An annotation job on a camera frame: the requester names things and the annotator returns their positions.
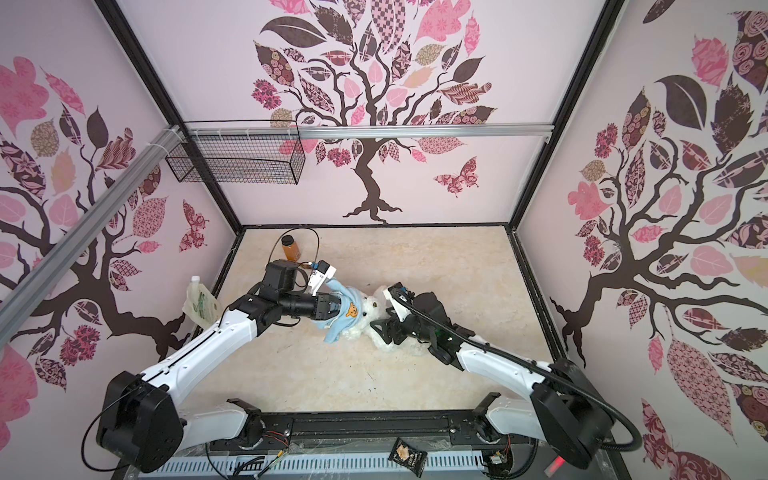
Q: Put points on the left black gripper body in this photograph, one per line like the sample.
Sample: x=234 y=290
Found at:
x=304 y=304

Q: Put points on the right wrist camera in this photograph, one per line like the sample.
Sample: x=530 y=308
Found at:
x=400 y=299

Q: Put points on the white slotted cable duct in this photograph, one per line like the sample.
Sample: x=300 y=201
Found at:
x=309 y=465

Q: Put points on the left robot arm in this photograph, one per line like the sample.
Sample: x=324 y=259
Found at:
x=142 y=421

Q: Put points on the light blue bear hoodie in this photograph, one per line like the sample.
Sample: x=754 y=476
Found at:
x=347 y=315

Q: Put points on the rear aluminium frame bar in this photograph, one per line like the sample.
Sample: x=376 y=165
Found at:
x=409 y=131

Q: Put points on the pink marker pen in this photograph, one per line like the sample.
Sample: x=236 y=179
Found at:
x=554 y=466

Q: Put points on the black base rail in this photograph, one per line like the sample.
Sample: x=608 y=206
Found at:
x=270 y=430

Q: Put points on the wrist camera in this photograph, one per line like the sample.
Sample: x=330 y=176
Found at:
x=400 y=299
x=322 y=272

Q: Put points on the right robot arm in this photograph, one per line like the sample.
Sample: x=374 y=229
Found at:
x=553 y=402

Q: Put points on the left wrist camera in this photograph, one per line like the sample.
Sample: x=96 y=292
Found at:
x=322 y=272

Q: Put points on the left aluminium frame bar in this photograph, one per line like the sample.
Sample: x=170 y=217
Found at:
x=19 y=305

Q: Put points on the aluminium frame bar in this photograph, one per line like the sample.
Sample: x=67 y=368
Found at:
x=409 y=131
x=19 y=305

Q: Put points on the black wire basket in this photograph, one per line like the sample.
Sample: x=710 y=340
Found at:
x=259 y=152

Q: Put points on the white green pouch bottle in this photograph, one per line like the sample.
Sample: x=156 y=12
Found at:
x=200 y=305

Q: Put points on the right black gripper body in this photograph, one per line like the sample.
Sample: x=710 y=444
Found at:
x=412 y=328

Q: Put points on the white teddy bear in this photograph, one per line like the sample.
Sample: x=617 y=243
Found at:
x=374 y=308

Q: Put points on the small dark snack packet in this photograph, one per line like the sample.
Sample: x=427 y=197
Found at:
x=408 y=457

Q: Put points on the amber bottle black cap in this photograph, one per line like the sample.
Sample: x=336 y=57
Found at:
x=290 y=248

